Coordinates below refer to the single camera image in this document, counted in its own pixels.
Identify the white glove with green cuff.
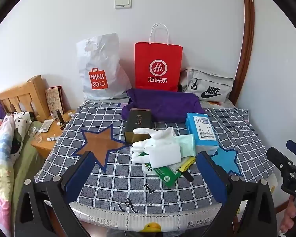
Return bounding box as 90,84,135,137
131,127,195,165

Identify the white sponge block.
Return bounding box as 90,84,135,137
148,143,182,169

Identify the wooden headboard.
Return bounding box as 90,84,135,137
0,75,51,124

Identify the wooden door frame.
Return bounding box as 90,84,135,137
233,0,256,107

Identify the purple towel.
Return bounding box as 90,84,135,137
121,88,208,124

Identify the dark green tin box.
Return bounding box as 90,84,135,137
124,108,152,145

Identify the panda print pillow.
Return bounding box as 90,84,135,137
11,111,34,165

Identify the small dark bottle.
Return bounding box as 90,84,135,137
54,110,65,125

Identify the white plastic shopping bag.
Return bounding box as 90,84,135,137
76,33,132,101

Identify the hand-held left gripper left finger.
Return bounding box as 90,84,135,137
15,150,97,237

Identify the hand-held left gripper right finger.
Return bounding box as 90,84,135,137
198,150,278,237

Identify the light green wipes pack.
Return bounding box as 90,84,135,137
141,162,159,176

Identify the grey sling bag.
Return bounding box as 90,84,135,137
179,66,235,102

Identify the wooden nightstand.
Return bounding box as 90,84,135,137
31,108,76,160

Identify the red paper bag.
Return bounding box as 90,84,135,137
134,23,183,93

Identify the checked grey tablecloth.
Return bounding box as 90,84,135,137
35,101,277,218

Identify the green bedsheet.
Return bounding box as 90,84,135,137
11,120,46,211

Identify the patterned book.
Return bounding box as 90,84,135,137
45,86,66,115

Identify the green packet with round logo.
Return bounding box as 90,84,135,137
154,165,182,188

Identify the person's right hand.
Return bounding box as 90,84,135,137
279,196,296,235

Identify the clear glass item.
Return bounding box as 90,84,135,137
27,127,43,143

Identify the white cream tube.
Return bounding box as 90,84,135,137
38,119,54,133

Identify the yellow pouch with black straps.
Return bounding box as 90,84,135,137
176,156,197,174

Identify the blue tissue pack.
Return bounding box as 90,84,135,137
185,112,220,157

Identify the white wall switch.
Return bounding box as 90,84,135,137
114,0,133,9

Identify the black watch strap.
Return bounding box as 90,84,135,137
178,168,194,182

